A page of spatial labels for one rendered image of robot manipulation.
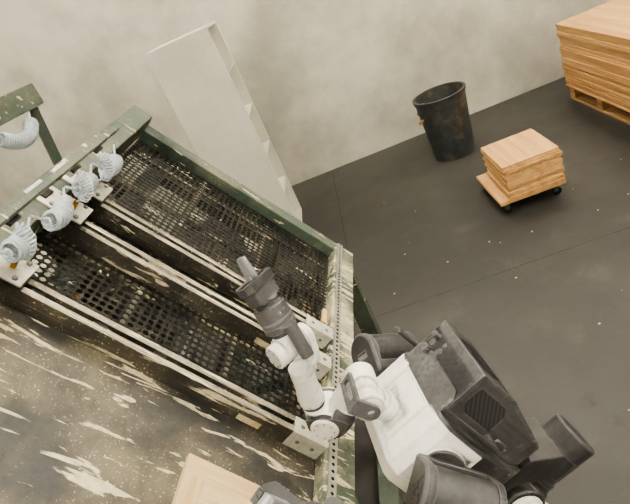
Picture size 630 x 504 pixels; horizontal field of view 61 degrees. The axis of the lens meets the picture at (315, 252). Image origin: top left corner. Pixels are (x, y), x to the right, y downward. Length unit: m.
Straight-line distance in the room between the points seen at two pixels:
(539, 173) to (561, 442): 3.10
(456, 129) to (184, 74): 2.58
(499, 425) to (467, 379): 0.13
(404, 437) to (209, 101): 4.14
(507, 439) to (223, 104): 4.15
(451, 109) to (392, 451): 4.50
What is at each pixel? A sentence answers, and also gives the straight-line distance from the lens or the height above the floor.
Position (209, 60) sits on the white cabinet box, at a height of 1.80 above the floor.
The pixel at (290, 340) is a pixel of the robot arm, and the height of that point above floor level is 1.42.
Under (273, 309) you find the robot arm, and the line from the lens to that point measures 1.32.
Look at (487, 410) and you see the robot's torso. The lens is 1.14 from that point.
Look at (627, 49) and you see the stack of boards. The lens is 5.00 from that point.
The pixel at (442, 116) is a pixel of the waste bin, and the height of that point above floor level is 0.49.
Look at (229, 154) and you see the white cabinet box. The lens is 5.04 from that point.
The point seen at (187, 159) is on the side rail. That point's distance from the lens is 2.67.
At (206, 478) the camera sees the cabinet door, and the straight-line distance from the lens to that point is 1.54.
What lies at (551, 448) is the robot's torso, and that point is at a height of 1.07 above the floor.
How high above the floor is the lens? 2.18
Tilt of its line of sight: 27 degrees down
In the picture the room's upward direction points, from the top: 25 degrees counter-clockwise
